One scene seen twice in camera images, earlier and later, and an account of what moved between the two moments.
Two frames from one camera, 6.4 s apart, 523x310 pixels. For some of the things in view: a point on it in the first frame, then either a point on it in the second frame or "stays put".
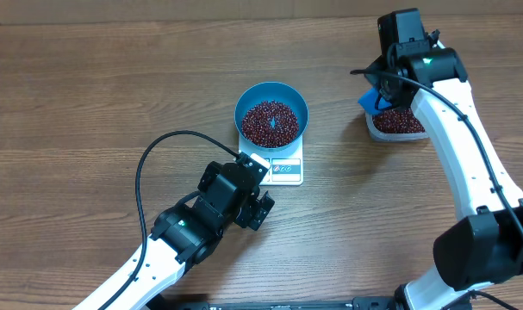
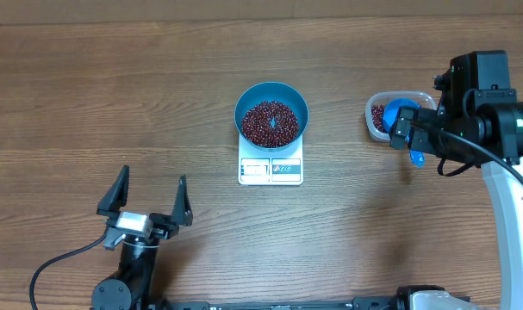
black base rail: (361, 303) stays put
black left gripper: (256, 213) to (165, 227)
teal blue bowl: (270, 116) stays put
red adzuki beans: (271, 124) stays put
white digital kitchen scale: (286, 165) stays put
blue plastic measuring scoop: (372, 102) to (389, 120)
